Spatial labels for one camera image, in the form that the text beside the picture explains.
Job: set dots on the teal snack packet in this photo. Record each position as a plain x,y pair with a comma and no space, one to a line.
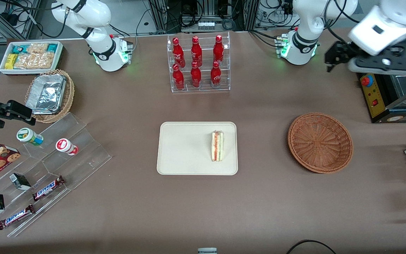
19,48

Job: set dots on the clear acrylic tiered display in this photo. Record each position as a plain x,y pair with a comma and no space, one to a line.
83,155

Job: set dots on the white power strip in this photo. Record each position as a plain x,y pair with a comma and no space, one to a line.
205,25

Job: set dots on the black machine with yellow panel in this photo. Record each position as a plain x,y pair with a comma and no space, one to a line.
374,98

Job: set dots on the Snickers chocolate bar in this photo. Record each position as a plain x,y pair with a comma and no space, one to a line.
16,217
48,188

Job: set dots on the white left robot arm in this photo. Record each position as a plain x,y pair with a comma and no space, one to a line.
301,31

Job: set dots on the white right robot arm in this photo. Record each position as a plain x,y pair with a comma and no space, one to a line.
99,35

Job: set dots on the clear cracker packet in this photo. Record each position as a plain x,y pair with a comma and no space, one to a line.
35,60

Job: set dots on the small light wicker basket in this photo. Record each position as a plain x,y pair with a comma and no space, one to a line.
69,95

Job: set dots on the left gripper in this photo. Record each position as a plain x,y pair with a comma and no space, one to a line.
344,53

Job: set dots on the small black box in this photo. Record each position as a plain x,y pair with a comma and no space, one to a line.
20,181

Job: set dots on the beige plastic tray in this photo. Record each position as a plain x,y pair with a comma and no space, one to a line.
185,151

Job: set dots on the red label yogurt cup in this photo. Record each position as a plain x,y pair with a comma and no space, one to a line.
65,146

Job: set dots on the aluminium foil container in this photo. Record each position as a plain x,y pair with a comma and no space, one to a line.
46,93

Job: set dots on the small grey device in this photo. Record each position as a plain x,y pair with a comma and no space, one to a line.
207,251

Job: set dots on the red cola bottle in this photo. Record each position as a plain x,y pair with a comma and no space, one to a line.
216,76
196,77
218,50
178,79
196,52
178,53

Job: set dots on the yellow snack packet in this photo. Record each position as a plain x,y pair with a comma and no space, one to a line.
10,61

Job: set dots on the white rectangular snack tray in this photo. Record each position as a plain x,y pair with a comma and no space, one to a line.
60,53

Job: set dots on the triangular sandwich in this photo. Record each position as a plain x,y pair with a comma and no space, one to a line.
217,146

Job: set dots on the large brown wicker basket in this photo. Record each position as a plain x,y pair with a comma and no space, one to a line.
319,144

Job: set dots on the clear acrylic bottle rack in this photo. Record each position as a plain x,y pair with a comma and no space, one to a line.
204,88

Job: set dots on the green label yogurt cup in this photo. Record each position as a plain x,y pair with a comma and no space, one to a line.
28,136

